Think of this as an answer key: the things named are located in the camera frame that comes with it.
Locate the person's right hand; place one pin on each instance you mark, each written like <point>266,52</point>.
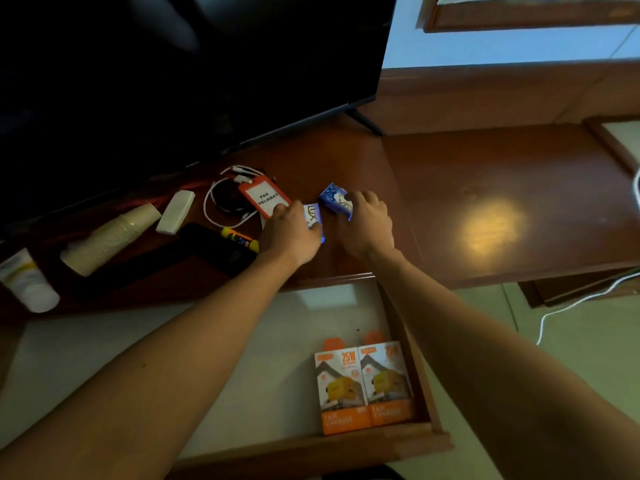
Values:
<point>365,224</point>

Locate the person's left hand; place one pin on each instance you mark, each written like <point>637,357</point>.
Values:
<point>290,237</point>

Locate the person's right fingers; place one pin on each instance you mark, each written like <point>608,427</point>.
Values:
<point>362,199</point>

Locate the person's left fingers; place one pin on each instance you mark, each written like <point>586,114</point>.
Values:
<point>287,209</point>

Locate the white purple soap box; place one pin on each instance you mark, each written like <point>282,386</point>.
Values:
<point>313,217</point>

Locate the blue white soap box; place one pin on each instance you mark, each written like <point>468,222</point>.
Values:
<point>335,198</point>

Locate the person's right forearm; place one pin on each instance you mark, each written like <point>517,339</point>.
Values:
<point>505,374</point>

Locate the person's left forearm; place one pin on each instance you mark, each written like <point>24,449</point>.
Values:
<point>150,374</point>

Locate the orange badge card holder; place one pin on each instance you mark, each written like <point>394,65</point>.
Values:
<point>263,196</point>

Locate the yellow glue stick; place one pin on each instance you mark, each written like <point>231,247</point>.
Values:
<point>241,238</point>

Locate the black smartphone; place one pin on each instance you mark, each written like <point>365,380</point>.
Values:
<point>217,247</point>

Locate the white rectangular adapter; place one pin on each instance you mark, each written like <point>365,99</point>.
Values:
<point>175,212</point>

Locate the open wooden drawer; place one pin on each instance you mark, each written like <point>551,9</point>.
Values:
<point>280,374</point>

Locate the black flat screen television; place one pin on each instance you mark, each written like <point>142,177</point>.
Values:
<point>175,74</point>

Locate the stack of paper cups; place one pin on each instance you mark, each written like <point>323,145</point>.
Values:
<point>107,239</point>

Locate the orange white charger box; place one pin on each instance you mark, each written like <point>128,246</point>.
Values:
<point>387,382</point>
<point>341,389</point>

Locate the wooden framed mirror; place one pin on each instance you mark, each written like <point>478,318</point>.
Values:
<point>530,12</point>

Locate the white lotion tube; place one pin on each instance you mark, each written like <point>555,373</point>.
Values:
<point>27,282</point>

